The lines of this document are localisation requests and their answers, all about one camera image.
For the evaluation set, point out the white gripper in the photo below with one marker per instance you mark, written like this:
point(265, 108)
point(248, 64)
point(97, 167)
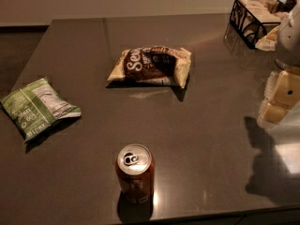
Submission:
point(289, 44)

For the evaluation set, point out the brown chip bag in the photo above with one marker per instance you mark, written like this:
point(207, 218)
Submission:
point(156, 65)

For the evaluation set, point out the red coke can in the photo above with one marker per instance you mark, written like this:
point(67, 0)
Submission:
point(135, 169)

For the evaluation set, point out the green chip bag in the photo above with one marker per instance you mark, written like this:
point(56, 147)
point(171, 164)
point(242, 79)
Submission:
point(37, 107)

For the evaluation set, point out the black wire napkin basket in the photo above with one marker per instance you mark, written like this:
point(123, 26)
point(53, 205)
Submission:
point(254, 19)

